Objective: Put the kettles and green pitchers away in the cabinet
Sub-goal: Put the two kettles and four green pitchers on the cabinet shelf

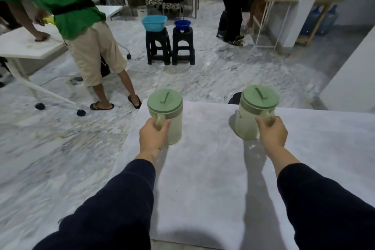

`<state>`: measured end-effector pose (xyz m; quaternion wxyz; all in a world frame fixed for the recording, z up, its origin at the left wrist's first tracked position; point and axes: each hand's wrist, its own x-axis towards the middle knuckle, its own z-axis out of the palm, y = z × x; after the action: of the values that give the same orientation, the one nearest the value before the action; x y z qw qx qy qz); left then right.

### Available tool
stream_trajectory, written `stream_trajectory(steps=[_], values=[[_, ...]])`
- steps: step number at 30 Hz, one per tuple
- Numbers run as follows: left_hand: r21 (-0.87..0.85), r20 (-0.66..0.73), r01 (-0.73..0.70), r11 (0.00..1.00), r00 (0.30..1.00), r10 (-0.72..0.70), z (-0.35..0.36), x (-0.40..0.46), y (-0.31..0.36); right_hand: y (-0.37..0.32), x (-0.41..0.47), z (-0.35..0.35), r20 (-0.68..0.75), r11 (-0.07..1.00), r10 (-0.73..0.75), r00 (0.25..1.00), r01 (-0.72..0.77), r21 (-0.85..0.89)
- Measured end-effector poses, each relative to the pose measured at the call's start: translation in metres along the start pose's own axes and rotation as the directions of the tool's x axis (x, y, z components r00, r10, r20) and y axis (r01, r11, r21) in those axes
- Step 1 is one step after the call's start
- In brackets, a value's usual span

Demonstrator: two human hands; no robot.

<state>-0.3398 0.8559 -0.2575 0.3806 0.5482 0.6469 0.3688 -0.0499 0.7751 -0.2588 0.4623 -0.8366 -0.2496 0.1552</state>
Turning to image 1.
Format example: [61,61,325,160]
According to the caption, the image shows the person's left hand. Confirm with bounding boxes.
[137,118,172,159]

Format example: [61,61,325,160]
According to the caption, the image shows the person's left forearm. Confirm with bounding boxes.
[32,150,162,250]

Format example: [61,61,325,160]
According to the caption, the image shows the white rolling table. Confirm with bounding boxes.
[0,5,131,117]

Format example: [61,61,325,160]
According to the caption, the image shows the person's right forearm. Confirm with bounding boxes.
[265,146,375,250]

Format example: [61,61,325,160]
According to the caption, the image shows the person's right hand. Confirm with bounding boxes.
[255,116,289,158]

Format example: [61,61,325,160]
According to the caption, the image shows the blue water jug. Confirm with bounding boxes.
[316,4,339,36]
[300,5,321,36]

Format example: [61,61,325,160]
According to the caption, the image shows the teal basin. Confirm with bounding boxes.
[141,15,168,33]

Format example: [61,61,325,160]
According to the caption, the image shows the white table with wooden legs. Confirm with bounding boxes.
[110,100,375,250]

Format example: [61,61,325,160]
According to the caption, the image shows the blue basin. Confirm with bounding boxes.
[174,19,192,33]

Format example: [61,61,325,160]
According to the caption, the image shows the green lidded plastic pitcher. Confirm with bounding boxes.
[147,88,184,145]
[234,85,280,141]

